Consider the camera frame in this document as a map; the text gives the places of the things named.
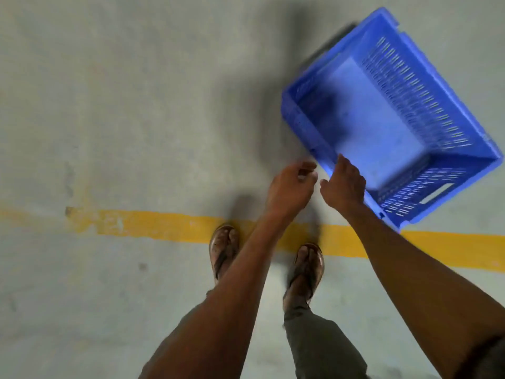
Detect blue crate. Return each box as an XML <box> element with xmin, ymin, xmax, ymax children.
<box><xmin>280</xmin><ymin>6</ymin><xmax>504</xmax><ymax>233</ymax></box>

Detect person's right foot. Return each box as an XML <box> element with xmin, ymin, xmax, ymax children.
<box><xmin>284</xmin><ymin>245</ymin><xmax>321</xmax><ymax>312</ymax></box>

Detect person's grey trousers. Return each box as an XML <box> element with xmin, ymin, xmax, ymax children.
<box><xmin>173</xmin><ymin>290</ymin><xmax>370</xmax><ymax>379</ymax></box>

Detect person's right forearm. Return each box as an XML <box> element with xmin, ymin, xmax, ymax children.
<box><xmin>345</xmin><ymin>201</ymin><xmax>505</xmax><ymax>379</ymax></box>

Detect person's right hand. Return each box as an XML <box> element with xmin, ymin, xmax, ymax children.
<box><xmin>319</xmin><ymin>154</ymin><xmax>368</xmax><ymax>217</ymax></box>

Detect person's grey patterned shirt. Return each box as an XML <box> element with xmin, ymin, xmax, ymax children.
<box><xmin>453</xmin><ymin>335</ymin><xmax>505</xmax><ymax>379</ymax></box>

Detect person's foot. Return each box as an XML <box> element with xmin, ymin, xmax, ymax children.
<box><xmin>284</xmin><ymin>245</ymin><xmax>321</xmax><ymax>312</ymax></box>
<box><xmin>211</xmin><ymin>226</ymin><xmax>239</xmax><ymax>281</ymax></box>

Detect person's left brown sandal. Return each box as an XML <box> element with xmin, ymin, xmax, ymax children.
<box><xmin>209</xmin><ymin>224</ymin><xmax>240</xmax><ymax>285</ymax></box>

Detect person's left hand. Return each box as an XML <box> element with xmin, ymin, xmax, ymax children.
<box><xmin>265</xmin><ymin>159</ymin><xmax>318</xmax><ymax>222</ymax></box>

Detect person's left forearm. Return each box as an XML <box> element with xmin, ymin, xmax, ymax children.
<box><xmin>138</xmin><ymin>211</ymin><xmax>292</xmax><ymax>379</ymax></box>

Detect person's left foot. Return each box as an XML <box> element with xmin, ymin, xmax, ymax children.
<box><xmin>211</xmin><ymin>226</ymin><xmax>239</xmax><ymax>281</ymax></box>

